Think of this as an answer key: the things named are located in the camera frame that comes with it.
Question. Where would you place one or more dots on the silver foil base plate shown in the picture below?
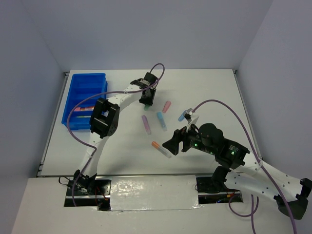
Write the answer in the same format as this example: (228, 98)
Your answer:
(150, 193)

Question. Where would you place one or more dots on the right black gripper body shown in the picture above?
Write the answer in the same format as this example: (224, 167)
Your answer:
(191, 139)

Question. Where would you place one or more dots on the blue highlighter pen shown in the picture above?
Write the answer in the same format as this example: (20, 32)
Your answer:
(161, 121)

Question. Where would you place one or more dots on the pink capped glue bottle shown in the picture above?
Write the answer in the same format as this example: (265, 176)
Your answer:
(84, 109)

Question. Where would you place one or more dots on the purple highlighter pen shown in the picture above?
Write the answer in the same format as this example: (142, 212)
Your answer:
(146, 125)

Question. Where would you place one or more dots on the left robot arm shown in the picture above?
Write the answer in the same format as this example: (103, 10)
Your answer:
(103, 124)

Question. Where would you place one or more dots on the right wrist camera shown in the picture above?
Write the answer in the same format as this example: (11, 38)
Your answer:
(191, 118)

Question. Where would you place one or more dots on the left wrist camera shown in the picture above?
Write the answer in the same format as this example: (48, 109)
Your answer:
(149, 80)

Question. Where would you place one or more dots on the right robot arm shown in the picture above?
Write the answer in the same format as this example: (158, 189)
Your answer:
(239, 169)

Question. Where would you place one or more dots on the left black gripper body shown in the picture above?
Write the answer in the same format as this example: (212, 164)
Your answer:
(148, 100)

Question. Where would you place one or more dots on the blue translucent cap case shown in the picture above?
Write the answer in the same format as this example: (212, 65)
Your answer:
(181, 118)

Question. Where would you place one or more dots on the orange highlighter pen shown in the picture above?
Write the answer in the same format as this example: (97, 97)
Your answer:
(161, 149)

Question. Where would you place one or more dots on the pink translucent cap case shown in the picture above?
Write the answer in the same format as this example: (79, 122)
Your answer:
(166, 106)

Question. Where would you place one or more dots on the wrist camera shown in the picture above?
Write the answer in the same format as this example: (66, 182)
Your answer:
(191, 118)
(149, 80)

